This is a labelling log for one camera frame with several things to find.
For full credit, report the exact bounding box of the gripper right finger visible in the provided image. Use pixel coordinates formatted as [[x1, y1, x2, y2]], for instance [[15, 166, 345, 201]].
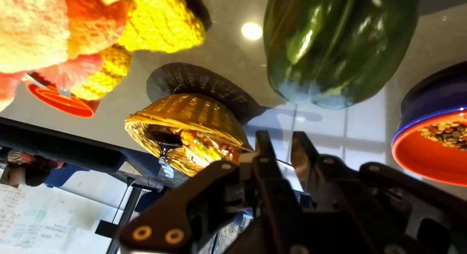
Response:
[[291, 132, 467, 254]]

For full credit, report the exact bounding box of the heap of brown beans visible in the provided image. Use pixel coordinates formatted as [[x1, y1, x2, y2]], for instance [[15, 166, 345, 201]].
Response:
[[420, 118, 467, 151]]

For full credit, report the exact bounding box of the orange toy food piece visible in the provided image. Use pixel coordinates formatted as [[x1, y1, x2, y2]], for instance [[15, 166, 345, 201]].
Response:
[[178, 128, 242, 164]]

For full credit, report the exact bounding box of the green bell pepper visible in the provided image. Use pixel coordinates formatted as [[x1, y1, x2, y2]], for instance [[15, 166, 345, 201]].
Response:
[[263, 0, 420, 110]]

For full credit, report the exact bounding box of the whiteboard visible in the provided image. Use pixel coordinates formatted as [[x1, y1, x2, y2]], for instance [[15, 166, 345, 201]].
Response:
[[0, 168, 136, 254]]

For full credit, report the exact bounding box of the small orange bowl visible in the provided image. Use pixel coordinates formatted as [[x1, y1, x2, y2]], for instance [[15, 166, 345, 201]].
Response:
[[25, 81, 101, 119]]

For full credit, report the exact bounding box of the woven wicker basket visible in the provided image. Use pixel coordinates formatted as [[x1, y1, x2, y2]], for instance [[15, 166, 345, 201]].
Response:
[[124, 93, 255, 178]]

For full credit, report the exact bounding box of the person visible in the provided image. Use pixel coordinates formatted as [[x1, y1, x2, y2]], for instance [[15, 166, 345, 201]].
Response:
[[0, 149, 65, 188]]

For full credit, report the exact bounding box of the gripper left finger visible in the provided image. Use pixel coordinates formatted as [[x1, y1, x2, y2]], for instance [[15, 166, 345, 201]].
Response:
[[119, 131, 304, 254]]

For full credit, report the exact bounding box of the blue and orange bowl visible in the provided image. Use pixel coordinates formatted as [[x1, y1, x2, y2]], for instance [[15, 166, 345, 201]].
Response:
[[391, 61, 467, 187]]

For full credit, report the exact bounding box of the yellow and orange plush toy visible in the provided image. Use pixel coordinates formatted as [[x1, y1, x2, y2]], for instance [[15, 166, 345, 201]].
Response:
[[0, 0, 213, 112]]

